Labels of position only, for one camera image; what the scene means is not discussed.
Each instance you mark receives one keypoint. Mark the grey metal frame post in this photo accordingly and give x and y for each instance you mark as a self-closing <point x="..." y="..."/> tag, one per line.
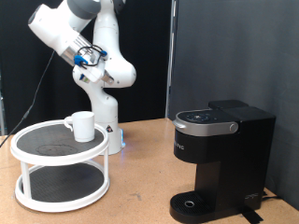
<point x="1" y="109"/>

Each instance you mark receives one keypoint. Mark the black tape strip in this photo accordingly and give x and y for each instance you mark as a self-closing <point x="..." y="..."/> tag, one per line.
<point x="252" y="216"/>

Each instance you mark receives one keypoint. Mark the white two-tier turntable stand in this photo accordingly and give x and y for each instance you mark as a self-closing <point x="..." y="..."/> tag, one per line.
<point x="62" y="182"/>

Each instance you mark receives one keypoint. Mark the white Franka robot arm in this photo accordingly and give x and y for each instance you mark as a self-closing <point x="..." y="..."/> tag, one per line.
<point x="106" y="105"/>

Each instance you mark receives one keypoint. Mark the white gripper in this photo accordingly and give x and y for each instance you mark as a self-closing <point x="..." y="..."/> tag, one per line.
<point x="93" y="73"/>

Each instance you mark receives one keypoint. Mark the white ceramic mug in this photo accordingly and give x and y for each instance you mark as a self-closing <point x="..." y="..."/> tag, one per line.
<point x="84" y="127"/>

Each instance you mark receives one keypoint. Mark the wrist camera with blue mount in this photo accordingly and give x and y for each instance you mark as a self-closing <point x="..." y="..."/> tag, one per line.
<point x="80" y="60"/>

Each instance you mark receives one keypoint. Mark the grey metal pole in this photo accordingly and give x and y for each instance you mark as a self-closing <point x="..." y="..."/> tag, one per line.
<point x="170" y="62"/>

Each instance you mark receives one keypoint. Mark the black Keurig coffee machine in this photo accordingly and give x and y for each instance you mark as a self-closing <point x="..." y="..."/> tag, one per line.
<point x="236" y="155"/>

